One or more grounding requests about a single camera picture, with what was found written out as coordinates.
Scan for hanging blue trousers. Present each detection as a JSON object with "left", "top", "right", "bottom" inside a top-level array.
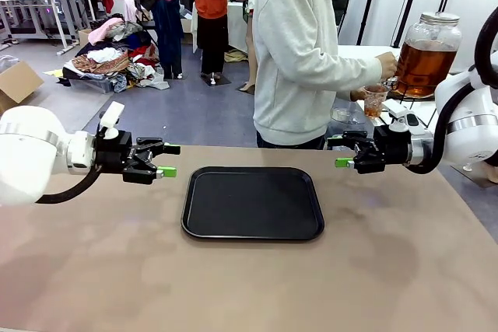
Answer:
[{"left": 151, "top": 0, "right": 184, "bottom": 80}]

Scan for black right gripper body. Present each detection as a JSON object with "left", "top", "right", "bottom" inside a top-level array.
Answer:
[{"left": 371, "top": 124, "right": 412, "bottom": 167}]

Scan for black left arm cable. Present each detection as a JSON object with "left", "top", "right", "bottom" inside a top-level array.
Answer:
[{"left": 37, "top": 164, "right": 103, "bottom": 205}]

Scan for person's right hand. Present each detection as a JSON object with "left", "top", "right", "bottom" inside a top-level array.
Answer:
[{"left": 375, "top": 53, "right": 398, "bottom": 81}]

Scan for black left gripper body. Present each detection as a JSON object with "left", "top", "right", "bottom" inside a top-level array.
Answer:
[{"left": 95, "top": 129, "right": 138, "bottom": 176}]

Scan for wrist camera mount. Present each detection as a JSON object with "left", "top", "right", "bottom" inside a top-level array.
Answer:
[
  {"left": 97, "top": 101, "right": 126, "bottom": 139},
  {"left": 382, "top": 99, "right": 420, "bottom": 133}
]

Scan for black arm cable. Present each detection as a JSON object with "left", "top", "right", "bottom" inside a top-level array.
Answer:
[
  {"left": 37, "top": 164, "right": 103, "bottom": 205},
  {"left": 404, "top": 7, "right": 498, "bottom": 176}
]

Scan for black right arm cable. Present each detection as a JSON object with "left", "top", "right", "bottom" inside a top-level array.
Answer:
[{"left": 404, "top": 7, "right": 498, "bottom": 176}]

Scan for glass tea dispenser jar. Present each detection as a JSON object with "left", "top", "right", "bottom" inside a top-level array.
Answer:
[{"left": 387, "top": 12, "right": 463, "bottom": 100}]

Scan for black plastic tray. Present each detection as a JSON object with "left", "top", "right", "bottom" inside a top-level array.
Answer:
[{"left": 181, "top": 166, "right": 325, "bottom": 241}]

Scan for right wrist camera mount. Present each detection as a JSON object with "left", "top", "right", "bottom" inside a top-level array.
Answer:
[{"left": 382, "top": 99, "right": 420, "bottom": 133}]

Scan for clear plastic ice bin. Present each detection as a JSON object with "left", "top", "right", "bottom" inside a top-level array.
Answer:
[{"left": 330, "top": 106, "right": 369, "bottom": 138}]

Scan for black skirt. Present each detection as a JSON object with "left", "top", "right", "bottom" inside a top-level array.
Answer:
[{"left": 196, "top": 12, "right": 227, "bottom": 76}]

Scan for person in cream sweatshirt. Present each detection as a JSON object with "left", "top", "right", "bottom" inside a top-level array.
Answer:
[{"left": 252, "top": 0, "right": 398, "bottom": 150}]

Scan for short clear iced cup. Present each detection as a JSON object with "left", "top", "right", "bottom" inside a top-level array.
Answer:
[{"left": 363, "top": 83, "right": 390, "bottom": 119}]

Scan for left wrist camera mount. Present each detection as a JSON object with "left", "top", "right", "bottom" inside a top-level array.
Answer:
[{"left": 97, "top": 101, "right": 126, "bottom": 139}]

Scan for pile of mixed clothes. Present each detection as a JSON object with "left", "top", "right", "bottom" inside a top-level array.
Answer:
[{"left": 58, "top": 16, "right": 172, "bottom": 94}]

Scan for person's right forearm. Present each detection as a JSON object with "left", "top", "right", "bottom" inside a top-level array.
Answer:
[{"left": 330, "top": 51, "right": 384, "bottom": 82}]

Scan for large cardboard box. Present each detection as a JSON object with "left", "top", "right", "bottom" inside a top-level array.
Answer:
[{"left": 0, "top": 60, "right": 45, "bottom": 114}]

